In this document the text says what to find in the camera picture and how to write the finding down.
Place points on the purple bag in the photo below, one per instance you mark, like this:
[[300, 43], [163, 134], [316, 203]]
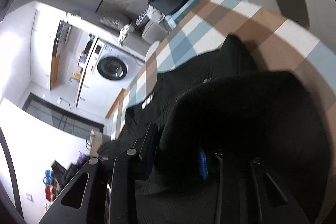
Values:
[[82, 159]]

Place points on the black t-shirt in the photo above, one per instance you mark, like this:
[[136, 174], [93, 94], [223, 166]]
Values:
[[236, 108]]

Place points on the black framed glass door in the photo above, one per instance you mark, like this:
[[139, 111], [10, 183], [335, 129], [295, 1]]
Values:
[[65, 116]]

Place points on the houndstooth pillow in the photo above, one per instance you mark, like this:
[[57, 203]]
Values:
[[141, 18]]

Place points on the grey sofa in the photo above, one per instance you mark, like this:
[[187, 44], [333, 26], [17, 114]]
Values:
[[136, 37]]

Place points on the wooden shoe rack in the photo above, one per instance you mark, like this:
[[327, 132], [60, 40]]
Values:
[[51, 191]]

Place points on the wicker laundry basket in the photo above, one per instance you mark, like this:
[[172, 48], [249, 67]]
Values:
[[94, 142]]

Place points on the white washing machine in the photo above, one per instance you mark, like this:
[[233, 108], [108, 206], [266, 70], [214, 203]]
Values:
[[113, 66]]

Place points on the white cloth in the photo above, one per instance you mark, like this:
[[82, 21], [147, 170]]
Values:
[[125, 33]]

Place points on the steel range hood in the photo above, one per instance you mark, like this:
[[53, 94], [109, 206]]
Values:
[[63, 32]]

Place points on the checked tablecloth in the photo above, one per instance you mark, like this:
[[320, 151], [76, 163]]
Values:
[[210, 24]]

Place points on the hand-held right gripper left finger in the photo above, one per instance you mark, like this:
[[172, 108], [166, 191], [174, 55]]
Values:
[[151, 155]]

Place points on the white counter cabinet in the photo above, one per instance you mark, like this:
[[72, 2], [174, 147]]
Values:
[[84, 92]]

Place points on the grey pillow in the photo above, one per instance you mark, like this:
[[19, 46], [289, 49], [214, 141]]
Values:
[[114, 19]]

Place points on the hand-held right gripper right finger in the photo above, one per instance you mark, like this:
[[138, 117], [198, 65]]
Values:
[[203, 165]]

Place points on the white wall cabinet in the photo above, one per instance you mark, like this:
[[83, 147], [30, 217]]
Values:
[[42, 56]]

